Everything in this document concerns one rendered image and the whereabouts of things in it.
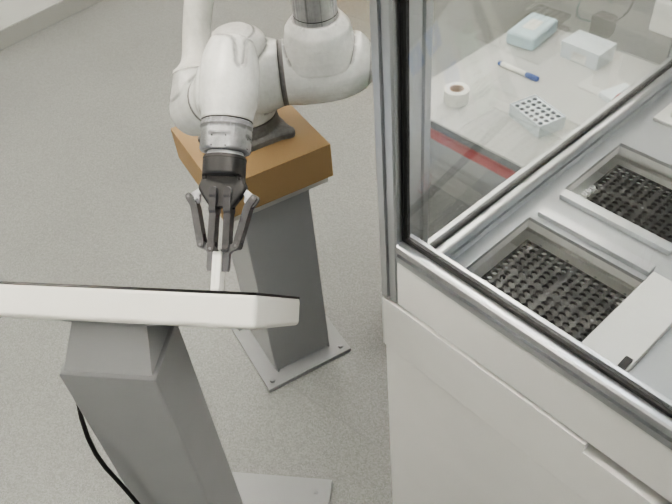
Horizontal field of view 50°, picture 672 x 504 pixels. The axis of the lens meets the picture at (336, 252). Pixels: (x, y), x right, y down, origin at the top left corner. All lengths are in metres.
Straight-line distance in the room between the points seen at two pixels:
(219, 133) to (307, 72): 0.48
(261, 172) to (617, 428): 1.00
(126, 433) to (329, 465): 0.98
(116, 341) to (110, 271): 1.69
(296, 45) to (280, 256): 0.63
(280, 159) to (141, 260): 1.22
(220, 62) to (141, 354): 0.50
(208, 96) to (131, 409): 0.53
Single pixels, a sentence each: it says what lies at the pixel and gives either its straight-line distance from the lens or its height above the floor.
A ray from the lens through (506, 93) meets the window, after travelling 0.86.
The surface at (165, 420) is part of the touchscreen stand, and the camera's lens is 1.23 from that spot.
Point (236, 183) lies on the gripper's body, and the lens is 1.24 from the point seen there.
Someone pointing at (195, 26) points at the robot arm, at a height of 1.27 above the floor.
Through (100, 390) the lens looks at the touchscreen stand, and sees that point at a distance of 1.21.
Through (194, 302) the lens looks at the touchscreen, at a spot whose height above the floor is 1.19.
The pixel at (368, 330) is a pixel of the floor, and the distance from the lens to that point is 2.44.
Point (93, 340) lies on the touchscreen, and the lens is 1.17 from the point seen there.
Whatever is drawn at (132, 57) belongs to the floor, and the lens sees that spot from 4.13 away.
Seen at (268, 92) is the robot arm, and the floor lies 1.01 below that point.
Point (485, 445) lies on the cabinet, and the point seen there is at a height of 0.73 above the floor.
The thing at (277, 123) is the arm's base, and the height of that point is 0.89.
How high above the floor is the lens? 1.91
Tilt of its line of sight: 45 degrees down
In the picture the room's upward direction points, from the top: 6 degrees counter-clockwise
